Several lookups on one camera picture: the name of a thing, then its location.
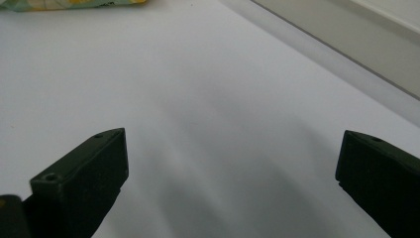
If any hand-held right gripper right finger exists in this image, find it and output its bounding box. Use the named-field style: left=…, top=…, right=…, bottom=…
left=335, top=129, right=420, bottom=238

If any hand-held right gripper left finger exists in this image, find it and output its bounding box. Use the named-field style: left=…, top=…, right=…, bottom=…
left=22, top=127, right=130, bottom=238

